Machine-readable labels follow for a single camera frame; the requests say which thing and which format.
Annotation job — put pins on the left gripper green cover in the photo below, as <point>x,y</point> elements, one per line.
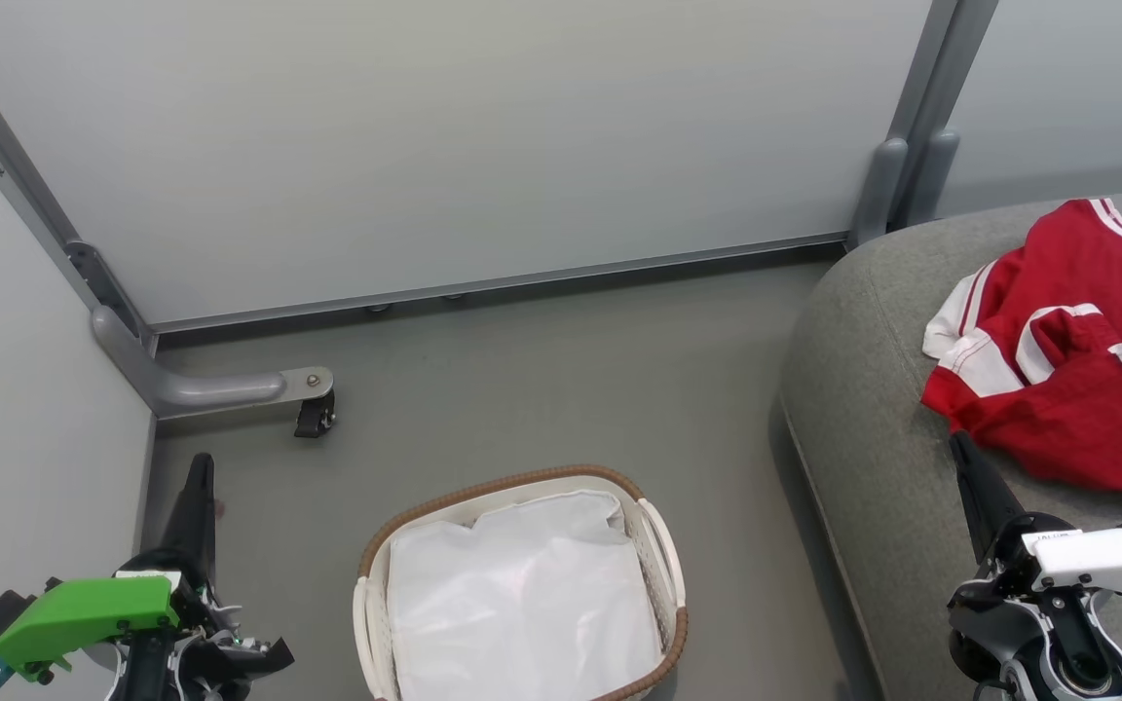
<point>84,613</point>

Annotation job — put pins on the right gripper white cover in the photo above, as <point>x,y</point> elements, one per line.
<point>1097,563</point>

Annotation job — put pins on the red garment with white stripes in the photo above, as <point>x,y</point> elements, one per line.
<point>1077,419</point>

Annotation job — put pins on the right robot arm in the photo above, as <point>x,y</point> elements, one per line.
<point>1087,679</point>

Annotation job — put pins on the white laundry basket brown rim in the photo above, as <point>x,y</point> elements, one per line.
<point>664,545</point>

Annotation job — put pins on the grey partition foot long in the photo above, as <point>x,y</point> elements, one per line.
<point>201,389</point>

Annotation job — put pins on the black caster wheel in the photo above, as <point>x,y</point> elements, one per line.
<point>314,419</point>

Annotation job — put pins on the grey fabric sofa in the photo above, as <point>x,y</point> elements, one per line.
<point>873,389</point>

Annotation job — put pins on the grey curved partition foot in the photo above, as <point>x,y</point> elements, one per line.
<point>880,190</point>
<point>936,170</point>

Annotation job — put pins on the white fabric liner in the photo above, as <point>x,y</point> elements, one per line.
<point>522,604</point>

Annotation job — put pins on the grey partition corner post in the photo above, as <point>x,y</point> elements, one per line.
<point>25,185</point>

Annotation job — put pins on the grey partition bottom rail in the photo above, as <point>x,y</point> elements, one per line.
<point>522,282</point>

